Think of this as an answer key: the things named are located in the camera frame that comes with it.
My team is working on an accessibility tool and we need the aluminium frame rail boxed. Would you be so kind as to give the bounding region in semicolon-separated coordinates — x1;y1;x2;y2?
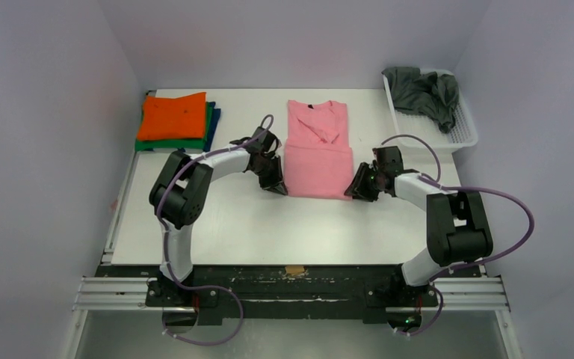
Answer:
72;277;510;311

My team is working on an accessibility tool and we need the dark grey crumpled t-shirt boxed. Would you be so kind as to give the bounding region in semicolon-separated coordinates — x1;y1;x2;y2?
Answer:
382;67;460;133

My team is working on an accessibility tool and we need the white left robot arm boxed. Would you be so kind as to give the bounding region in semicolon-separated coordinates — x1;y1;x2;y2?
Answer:
149;127;288;306

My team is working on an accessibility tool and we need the white plastic basket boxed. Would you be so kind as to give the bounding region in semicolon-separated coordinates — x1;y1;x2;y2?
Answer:
382;73;478;153

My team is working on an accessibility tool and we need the green folded t-shirt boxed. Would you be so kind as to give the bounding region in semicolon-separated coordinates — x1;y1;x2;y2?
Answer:
134;115;206;152

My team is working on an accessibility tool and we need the orange folded t-shirt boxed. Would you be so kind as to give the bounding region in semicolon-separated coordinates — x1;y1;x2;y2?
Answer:
136;92;206;141

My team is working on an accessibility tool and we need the pink t-shirt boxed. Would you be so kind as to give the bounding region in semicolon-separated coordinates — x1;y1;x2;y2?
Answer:
284;100;354;200

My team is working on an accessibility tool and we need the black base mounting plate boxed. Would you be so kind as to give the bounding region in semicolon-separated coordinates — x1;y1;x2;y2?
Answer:
93;264;482;328

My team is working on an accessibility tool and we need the brown tape piece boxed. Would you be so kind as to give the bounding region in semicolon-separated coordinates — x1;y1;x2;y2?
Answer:
285;266;306;277

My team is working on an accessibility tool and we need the navy blue folded t-shirt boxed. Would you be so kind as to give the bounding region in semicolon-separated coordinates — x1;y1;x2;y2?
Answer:
203;102;221;152

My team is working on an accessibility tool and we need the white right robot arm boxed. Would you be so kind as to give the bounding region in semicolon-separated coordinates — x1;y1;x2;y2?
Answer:
345;146;493;304

